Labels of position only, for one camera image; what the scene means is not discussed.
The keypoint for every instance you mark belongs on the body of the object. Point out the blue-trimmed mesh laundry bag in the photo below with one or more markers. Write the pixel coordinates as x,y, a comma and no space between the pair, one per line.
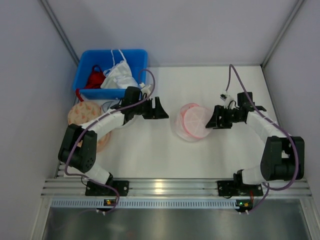
109,104

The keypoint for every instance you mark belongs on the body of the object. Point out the white bra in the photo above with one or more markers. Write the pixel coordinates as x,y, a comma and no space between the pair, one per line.
119,75

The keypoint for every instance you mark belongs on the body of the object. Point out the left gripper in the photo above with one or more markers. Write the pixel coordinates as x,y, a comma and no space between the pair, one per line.
151,108

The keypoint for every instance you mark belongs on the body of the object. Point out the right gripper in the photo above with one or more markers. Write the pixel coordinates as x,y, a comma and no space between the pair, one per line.
223,116

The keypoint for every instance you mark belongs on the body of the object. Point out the blue plastic bin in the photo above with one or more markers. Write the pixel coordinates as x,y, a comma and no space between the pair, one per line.
136,58

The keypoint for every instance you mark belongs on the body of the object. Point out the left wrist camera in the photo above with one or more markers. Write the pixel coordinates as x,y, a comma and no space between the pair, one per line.
145,89

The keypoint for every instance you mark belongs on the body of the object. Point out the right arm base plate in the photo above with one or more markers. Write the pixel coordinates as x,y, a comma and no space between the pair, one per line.
231,188

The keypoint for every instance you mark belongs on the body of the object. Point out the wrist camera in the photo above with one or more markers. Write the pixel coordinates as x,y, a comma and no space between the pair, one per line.
229,101
145,89

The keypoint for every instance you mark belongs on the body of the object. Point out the red bra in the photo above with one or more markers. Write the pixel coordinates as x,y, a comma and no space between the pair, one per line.
94,80

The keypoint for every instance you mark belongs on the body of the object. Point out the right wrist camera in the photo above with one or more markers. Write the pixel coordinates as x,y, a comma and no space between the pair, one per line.
229,101

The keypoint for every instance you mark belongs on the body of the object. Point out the aluminium mounting rail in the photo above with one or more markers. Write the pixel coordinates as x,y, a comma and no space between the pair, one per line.
61,186

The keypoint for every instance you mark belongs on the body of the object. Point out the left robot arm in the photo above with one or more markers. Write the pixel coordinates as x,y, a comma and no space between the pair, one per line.
79,145

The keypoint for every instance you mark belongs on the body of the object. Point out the slotted cable duct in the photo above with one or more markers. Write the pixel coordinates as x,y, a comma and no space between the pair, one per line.
157,203

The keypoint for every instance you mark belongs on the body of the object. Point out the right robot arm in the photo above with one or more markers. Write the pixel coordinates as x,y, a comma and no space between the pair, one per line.
283,157

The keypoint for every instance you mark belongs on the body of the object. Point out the pink-trimmed mesh laundry bag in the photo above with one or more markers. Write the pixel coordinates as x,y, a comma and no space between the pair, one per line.
190,122

